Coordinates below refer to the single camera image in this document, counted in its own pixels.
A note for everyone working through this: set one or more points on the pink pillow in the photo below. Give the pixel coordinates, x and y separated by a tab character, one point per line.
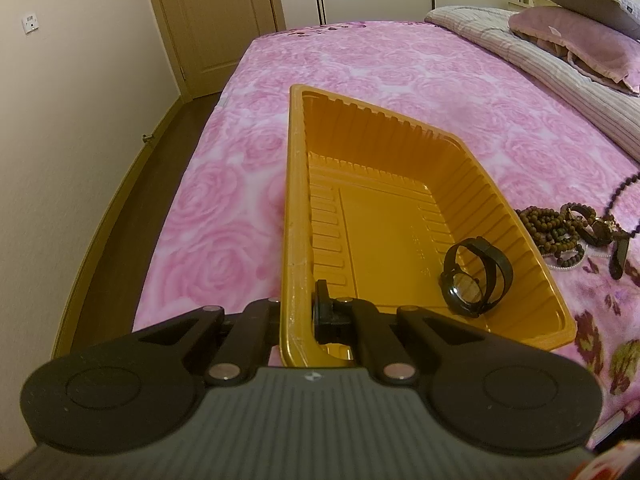
590	40

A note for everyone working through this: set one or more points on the brown wooden bead strand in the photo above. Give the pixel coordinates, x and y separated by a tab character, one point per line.
542	225

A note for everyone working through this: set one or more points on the pink floral blanket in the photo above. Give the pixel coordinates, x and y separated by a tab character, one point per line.
380	60

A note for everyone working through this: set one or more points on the striped grey quilt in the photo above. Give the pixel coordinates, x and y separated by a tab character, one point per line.
550	65

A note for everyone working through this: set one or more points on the yellow plastic tray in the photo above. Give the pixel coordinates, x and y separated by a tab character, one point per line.
380	200

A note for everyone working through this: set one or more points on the wooden door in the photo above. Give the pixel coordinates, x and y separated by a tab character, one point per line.
215	15

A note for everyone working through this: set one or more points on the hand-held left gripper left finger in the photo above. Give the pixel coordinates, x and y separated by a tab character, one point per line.
260	316

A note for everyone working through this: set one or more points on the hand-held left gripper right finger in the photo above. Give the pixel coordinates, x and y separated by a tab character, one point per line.
327	316

